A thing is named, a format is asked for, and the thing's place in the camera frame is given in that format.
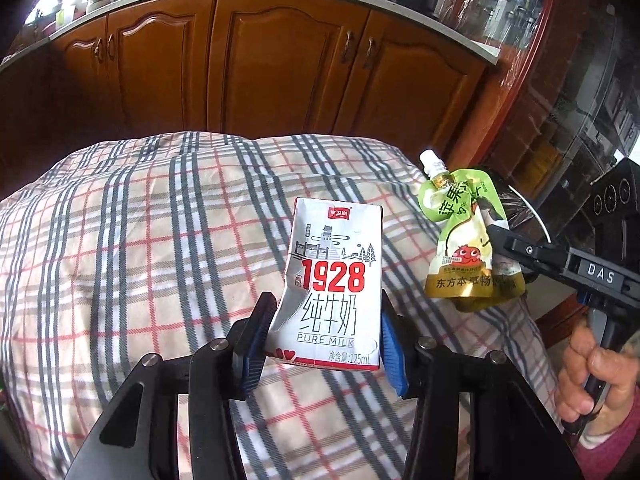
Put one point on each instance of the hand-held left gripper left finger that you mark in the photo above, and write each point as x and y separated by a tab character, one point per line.
252	355

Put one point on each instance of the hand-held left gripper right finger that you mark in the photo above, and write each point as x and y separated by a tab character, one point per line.
395	355

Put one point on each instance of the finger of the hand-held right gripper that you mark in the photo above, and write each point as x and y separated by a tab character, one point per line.
535	255

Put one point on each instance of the trash bin with black bag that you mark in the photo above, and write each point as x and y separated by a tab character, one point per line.
522	210

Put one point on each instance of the green juice pouch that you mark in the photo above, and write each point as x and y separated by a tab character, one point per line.
465	240

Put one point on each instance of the red and white milk carton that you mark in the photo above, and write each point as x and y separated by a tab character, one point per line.
325	285

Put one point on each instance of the person's right forearm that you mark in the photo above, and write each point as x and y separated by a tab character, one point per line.
620	452

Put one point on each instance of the person's right hand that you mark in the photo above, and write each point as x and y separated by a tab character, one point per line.
605	390

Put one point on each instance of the plaid cloth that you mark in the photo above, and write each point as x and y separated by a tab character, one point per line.
150	260

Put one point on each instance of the wooden cabinet door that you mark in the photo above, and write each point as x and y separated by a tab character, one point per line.
82	75
285	65
410	90
160	65

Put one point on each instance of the white lidded jar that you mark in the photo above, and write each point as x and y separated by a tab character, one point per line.
101	2

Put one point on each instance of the light green cup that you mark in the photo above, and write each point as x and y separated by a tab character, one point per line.
65	16

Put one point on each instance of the red frame glass cabinet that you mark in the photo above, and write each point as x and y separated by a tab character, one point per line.
560	85

